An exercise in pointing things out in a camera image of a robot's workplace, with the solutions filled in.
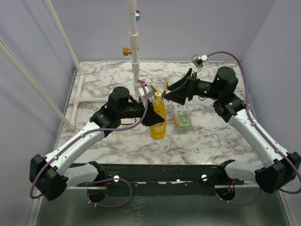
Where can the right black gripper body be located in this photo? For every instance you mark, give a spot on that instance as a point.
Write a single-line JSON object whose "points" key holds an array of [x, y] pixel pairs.
{"points": [[191, 87]]}

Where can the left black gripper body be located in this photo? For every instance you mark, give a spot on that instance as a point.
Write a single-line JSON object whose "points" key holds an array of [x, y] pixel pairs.
{"points": [[135, 109]]}

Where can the yellow drink bottle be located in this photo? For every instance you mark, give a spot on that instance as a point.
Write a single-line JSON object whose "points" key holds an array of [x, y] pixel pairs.
{"points": [[158, 130]]}

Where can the yellow bottle cap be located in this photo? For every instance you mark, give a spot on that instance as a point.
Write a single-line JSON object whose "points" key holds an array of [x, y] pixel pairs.
{"points": [[157, 95]]}

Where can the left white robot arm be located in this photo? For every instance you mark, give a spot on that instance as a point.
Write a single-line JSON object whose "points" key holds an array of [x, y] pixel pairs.
{"points": [[51, 174]]}

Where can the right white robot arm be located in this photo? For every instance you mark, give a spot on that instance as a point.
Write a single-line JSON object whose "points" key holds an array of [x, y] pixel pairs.
{"points": [[278, 166]]}

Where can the green label bottle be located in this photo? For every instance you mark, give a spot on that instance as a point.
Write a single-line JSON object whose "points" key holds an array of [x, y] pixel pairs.
{"points": [[181, 118]]}

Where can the yellow cap on pipe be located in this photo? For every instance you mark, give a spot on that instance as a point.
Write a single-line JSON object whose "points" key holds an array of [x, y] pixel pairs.
{"points": [[128, 51]]}

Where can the left diagonal white pipe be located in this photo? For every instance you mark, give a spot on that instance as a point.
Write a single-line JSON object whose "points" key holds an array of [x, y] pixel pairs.
{"points": [[6, 52]]}

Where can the blue cap on pipe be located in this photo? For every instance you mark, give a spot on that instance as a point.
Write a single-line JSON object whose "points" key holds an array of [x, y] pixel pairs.
{"points": [[138, 15]]}

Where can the yellow handled pliers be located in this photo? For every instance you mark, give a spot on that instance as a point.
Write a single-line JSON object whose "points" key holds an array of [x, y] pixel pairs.
{"points": [[162, 91]]}

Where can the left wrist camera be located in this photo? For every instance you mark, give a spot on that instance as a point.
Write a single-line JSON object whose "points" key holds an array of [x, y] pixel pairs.
{"points": [[146, 91]]}

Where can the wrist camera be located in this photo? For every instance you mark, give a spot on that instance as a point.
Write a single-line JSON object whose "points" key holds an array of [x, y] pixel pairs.
{"points": [[146, 91], [199, 62]]}

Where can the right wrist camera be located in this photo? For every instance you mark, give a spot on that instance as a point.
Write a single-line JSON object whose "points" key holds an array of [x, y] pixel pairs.
{"points": [[199, 62]]}

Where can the white pvc pipe frame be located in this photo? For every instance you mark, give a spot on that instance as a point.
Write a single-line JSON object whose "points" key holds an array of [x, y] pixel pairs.
{"points": [[134, 39]]}

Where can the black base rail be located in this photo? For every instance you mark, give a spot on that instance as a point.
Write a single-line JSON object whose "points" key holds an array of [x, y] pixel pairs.
{"points": [[162, 180]]}

